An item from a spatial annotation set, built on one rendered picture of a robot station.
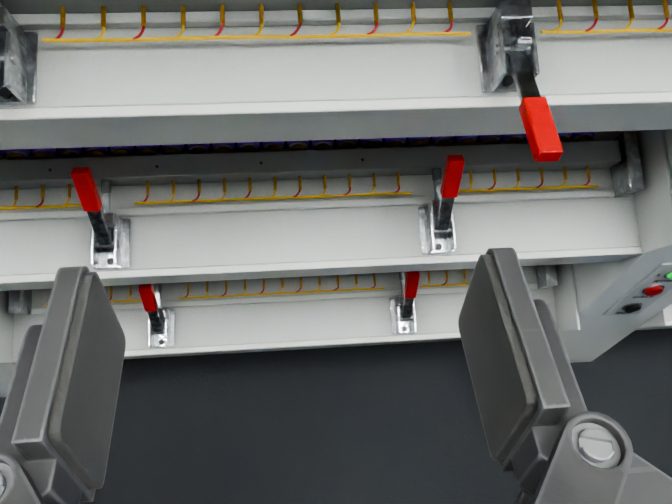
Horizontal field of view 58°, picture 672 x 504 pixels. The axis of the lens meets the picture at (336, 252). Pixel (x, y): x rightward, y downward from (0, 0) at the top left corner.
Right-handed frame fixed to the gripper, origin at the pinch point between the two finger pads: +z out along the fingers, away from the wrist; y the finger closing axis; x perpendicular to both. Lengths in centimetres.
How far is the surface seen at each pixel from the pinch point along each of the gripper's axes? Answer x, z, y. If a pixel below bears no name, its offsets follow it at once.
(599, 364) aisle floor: -59, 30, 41
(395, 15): -5.5, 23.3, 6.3
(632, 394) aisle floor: -60, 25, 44
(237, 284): -43, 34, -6
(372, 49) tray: -6.8, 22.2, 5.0
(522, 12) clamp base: -4.3, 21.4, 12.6
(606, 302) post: -38, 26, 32
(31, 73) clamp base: -7.2, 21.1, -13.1
